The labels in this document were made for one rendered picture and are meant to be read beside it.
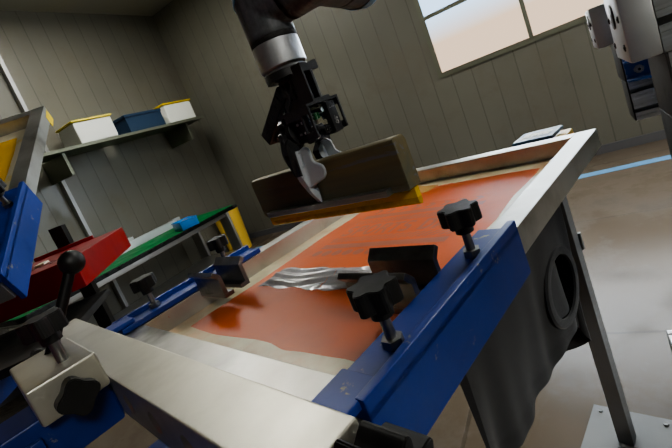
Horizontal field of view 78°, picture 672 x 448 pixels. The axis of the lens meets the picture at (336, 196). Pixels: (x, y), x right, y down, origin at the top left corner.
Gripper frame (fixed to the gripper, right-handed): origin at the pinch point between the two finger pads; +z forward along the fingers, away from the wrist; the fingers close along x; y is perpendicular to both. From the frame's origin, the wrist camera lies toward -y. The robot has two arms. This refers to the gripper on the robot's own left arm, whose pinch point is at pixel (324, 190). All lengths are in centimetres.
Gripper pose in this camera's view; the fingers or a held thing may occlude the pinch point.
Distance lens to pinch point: 69.2
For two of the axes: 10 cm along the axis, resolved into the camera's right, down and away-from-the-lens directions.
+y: 6.8, -1.4, -7.2
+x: 6.4, -3.8, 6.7
